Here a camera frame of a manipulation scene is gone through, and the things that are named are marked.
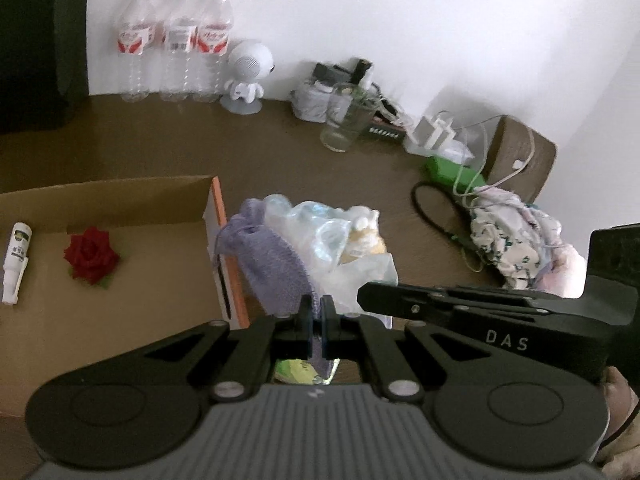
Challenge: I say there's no white cable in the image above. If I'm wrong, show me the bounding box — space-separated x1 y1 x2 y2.
452 114 537 207

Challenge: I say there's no black cable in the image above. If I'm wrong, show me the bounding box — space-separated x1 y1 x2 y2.
411 181 484 262

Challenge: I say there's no pale yellow soft item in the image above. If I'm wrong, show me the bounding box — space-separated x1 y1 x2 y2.
345 206 389 264

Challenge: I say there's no clear plastic bag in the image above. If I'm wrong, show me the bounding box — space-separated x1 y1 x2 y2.
262 193 399 332

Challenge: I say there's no red artificial rose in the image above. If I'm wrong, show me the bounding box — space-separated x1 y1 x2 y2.
63 227 121 289

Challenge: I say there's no white floral cloth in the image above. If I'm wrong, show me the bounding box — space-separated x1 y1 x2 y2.
469 187 564 291

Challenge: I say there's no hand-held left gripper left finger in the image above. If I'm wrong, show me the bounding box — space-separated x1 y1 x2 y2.
144 294 315 402

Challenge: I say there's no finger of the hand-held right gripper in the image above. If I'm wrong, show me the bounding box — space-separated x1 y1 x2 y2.
356 281 543 323

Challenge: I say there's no white robot figure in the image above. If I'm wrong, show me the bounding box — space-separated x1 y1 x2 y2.
219 40 277 116

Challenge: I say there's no light green paper packet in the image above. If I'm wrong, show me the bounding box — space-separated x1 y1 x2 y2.
273 358 327 386

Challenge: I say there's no white tube bottle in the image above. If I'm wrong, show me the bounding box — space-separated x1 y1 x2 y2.
1 222 34 306

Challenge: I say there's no clear glass cup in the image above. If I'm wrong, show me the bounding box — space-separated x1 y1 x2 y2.
320 81 379 154

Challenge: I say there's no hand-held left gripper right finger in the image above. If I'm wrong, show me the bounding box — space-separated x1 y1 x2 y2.
319 294 492 402

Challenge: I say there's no clear water bottle red label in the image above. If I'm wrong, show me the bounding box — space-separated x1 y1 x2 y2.
192 0 235 104
158 0 199 104
115 0 156 102

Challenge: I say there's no pink cloth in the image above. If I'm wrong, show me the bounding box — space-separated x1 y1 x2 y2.
537 244 589 299

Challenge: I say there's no person's right hand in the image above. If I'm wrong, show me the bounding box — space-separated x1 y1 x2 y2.
597 366 640 480

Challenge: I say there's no black power strip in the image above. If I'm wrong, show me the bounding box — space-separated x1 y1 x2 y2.
367 120 409 142

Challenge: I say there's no white charger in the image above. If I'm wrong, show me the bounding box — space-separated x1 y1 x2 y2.
403 112 474 161

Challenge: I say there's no purple knit pouch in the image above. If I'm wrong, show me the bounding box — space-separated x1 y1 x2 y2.
215 198 341 378

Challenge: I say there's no large black box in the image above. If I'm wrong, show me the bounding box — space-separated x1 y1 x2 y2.
0 0 91 134

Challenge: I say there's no cardboard box with orange edge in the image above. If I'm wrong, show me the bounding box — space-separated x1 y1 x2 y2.
0 175 251 418

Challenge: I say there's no grey white cloth roll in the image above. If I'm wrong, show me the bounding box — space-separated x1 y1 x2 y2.
291 82 334 124

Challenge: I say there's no black electronic device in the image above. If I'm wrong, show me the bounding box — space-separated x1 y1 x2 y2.
313 58 375 87

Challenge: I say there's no brown wooden desktop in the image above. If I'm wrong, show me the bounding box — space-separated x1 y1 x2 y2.
0 94 591 387

